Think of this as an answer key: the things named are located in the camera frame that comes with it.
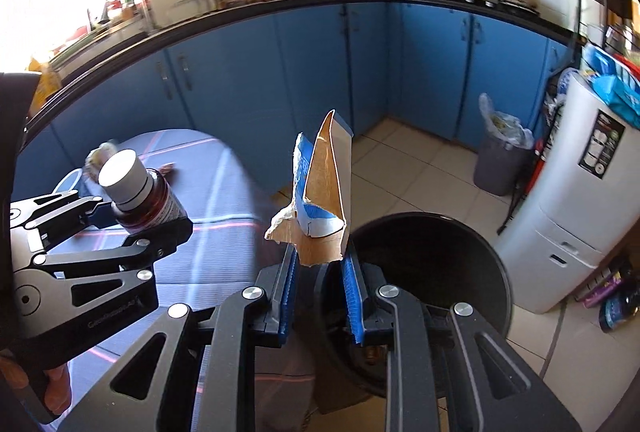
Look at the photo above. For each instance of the black gas stove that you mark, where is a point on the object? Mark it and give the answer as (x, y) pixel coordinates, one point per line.
(480, 2)

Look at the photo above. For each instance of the crumpled white yellow packet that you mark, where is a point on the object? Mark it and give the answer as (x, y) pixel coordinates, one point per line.
(97, 157)

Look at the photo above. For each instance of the purple bottle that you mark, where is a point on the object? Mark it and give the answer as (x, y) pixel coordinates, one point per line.
(602, 289)

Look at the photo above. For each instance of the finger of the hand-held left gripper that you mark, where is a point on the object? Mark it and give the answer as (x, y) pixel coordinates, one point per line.
(60, 207)
(150, 244)

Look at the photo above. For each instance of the yellow detergent bottle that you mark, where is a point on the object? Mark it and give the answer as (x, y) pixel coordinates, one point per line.
(45, 82)

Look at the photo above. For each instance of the white countertop appliance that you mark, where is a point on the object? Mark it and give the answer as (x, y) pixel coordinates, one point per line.
(177, 5)

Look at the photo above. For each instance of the blue base cabinets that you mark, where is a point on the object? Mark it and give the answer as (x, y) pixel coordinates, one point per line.
(300, 62)

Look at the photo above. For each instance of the black kitchen countertop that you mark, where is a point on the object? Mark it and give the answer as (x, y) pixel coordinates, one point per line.
(225, 12)

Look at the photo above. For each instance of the person's left hand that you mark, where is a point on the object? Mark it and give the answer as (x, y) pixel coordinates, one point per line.
(57, 387)

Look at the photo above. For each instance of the red black folded frame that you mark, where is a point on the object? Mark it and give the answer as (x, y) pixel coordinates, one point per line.
(537, 162)

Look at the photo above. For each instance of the dark blue tissue pack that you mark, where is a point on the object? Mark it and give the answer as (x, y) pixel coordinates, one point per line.
(602, 62)

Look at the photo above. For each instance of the torn blue cardboard box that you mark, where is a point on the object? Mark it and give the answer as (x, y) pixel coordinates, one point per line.
(325, 182)

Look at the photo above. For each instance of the clear plastic bin bag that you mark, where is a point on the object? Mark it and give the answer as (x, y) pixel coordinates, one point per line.
(505, 122)

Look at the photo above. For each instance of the brown medicine bottle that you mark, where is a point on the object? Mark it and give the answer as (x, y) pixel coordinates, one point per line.
(150, 202)

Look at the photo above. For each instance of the black round trash bin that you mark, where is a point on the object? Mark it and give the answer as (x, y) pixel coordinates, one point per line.
(425, 242)

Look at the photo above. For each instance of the cyan tissue pack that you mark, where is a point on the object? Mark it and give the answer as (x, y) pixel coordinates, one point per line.
(617, 100)

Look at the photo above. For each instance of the dark blue bottle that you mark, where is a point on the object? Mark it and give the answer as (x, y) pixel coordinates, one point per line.
(620, 309)

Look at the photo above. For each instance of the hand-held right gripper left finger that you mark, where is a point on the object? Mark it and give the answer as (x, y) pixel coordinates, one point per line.
(287, 297)

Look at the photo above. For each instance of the grey waste basket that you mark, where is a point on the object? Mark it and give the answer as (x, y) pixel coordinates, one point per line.
(500, 172)

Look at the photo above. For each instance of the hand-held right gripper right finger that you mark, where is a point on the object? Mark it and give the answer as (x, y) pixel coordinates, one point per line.
(352, 302)

